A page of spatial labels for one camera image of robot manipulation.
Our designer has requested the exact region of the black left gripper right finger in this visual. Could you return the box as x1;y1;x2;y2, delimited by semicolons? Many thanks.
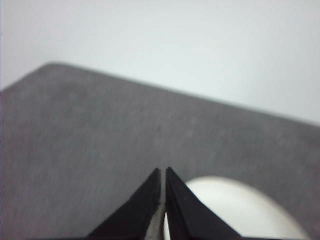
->
165;166;245;240

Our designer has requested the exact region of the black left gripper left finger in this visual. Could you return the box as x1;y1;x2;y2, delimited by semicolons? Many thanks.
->
86;167;162;240

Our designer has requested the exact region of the white round plate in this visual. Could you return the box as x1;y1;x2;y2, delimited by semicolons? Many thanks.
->
162;175;310;240

